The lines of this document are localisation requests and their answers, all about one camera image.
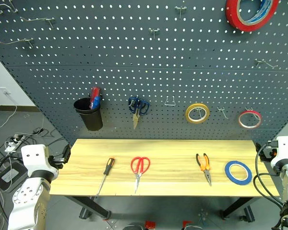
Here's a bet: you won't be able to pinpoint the black box on floor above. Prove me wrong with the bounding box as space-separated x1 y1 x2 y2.
0 160 29 193

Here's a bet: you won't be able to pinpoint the black plastic cup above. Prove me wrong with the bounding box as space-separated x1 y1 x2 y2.
73 96 104 131

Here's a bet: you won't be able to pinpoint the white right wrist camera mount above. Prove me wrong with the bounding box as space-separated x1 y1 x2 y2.
270 136 288 169

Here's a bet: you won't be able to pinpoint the red handled scissors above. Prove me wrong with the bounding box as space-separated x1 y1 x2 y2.
130 156 151 194

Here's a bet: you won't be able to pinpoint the red and blue tool handle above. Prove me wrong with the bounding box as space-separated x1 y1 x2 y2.
89 86 102 110

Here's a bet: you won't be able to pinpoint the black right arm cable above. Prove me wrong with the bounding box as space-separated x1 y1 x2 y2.
252 143 285 209

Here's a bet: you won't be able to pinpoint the orange black needle-nose pliers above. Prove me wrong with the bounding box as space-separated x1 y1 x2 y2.
195 153 212 187

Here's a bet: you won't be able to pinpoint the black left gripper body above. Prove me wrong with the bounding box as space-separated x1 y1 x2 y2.
48 154 66 170

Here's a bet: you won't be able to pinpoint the grey pegboard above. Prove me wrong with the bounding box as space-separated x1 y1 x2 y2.
0 0 288 147

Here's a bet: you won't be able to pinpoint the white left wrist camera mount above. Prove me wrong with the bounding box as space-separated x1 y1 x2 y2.
21 144 60 178

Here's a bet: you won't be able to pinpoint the large red tape roll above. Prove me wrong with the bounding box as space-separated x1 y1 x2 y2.
225 0 280 33

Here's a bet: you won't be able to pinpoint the black orange handled screwdriver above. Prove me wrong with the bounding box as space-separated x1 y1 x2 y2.
94 157 116 198

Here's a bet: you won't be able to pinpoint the white floor cable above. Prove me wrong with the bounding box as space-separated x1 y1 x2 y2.
0 92 18 131

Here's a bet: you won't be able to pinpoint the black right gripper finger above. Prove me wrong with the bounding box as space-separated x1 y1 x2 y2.
255 142 263 159

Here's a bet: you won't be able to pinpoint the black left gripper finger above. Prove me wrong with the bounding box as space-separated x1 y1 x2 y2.
62 144 72 164

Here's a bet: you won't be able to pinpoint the white power strip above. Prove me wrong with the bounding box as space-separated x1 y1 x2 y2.
4 134 27 153

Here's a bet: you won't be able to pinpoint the silver wire loop hook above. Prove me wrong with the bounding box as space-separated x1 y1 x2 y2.
164 95 177 106

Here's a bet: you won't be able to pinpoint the blue handled scissors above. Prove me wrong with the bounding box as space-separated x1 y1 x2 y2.
128 96 151 130

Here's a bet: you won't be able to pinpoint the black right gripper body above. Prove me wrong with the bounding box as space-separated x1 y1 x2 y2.
260 140 278 162

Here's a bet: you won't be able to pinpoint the yellow tape roll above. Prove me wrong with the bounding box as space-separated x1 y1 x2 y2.
185 103 211 125

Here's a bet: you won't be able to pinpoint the black table leg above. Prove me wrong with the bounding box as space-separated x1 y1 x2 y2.
64 196 111 220
219 196 256 222

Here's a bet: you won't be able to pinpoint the small red tape roll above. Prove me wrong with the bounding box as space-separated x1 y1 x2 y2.
238 110 263 130

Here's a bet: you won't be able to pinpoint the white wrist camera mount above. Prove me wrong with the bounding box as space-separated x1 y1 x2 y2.
270 136 288 169
21 144 60 178

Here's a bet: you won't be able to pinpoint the blue tape roll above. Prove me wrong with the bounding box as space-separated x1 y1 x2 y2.
224 160 252 186

